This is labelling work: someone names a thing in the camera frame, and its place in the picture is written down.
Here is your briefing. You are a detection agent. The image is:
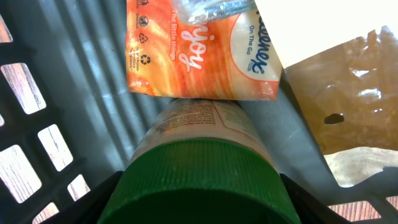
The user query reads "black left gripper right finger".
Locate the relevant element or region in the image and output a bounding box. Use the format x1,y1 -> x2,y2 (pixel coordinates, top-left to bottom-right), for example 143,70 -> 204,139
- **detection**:
280,174 -> 351,224

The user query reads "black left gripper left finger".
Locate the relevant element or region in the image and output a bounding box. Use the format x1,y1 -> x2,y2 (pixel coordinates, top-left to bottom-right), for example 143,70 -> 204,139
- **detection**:
43,171 -> 124,224

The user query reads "green-lid jar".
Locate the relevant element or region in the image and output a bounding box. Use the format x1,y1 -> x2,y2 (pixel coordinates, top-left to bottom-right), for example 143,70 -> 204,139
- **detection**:
98,98 -> 300,223

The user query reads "brown clear snack pouch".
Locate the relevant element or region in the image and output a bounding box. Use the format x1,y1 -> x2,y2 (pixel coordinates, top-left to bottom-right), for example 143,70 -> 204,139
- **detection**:
254,0 -> 398,188

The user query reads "orange Kleenex tissue pack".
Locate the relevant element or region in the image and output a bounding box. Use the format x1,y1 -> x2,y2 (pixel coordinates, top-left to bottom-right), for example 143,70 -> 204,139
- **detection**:
125,0 -> 282,100

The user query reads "teal wet wipes pack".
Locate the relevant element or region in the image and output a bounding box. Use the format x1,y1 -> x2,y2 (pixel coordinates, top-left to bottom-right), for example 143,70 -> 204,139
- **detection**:
170,0 -> 257,25

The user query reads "dark grey plastic basket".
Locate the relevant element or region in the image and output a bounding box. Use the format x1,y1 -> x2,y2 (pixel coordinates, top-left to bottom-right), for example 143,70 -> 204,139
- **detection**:
1,1 -> 397,223

